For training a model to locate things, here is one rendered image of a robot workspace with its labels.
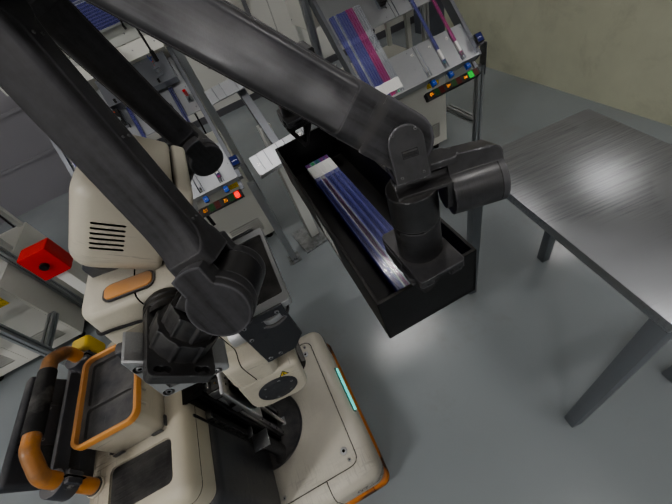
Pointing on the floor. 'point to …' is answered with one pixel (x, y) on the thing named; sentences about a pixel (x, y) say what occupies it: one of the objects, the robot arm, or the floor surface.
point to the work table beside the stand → (601, 223)
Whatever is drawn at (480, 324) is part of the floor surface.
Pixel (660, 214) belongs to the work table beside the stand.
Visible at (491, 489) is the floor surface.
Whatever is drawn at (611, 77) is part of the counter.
